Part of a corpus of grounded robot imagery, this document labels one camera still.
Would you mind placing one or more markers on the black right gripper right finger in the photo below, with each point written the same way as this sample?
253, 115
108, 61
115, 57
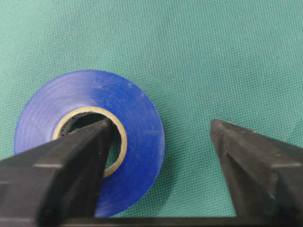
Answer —
264, 175

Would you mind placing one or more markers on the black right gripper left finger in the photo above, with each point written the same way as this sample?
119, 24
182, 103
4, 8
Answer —
61, 179

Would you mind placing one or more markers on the blue tape roll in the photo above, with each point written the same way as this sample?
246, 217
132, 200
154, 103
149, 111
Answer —
94, 91

